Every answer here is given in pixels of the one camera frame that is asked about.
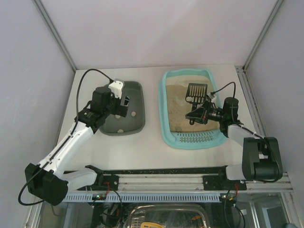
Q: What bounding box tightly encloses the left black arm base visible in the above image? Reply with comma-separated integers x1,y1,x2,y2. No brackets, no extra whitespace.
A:
78,165,119,190

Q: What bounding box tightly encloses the yellow plastic object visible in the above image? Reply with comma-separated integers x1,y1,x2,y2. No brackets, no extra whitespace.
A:
140,222,164,228

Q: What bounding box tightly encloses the grey plastic bin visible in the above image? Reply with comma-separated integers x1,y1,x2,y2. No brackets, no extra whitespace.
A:
99,81,145,136

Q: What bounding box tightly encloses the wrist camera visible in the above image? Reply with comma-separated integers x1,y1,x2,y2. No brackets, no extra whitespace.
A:
207,93,217,103
108,79,124,99

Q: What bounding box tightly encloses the teal litter box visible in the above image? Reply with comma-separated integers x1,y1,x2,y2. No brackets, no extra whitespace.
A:
158,68,228,150

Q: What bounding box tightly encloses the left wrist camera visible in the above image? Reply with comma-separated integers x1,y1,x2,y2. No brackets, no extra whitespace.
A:
108,79,124,99

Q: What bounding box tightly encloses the metal wire basket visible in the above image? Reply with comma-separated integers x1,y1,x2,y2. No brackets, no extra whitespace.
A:
123,203,211,228

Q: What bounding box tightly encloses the black litter scoop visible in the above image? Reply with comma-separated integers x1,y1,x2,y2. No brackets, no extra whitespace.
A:
185,83,208,111

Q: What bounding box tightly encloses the right black camera cable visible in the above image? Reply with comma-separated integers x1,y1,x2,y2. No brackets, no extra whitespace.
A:
211,82,237,99

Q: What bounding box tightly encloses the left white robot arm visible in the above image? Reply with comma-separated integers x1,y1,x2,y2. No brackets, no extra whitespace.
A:
23,81,130,206

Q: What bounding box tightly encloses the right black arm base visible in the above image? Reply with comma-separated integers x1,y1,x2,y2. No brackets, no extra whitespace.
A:
202,170,247,191

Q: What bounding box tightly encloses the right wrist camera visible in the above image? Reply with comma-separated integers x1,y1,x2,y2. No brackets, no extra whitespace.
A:
207,93,217,103

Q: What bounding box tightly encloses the perforated cable tray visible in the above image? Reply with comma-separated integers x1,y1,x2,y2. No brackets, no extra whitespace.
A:
63,192,221,203

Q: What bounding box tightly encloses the left black camera cable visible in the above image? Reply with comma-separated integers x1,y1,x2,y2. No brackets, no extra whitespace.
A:
75,68,114,119

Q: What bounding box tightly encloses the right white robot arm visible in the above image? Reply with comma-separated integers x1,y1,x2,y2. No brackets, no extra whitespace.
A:
185,97,283,183

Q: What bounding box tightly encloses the aluminium mounting rail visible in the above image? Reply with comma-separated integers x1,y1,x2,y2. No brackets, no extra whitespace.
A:
110,174,293,193

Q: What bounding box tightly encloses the black camera cable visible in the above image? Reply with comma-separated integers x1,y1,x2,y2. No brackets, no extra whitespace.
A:
211,82,237,99
75,68,114,119

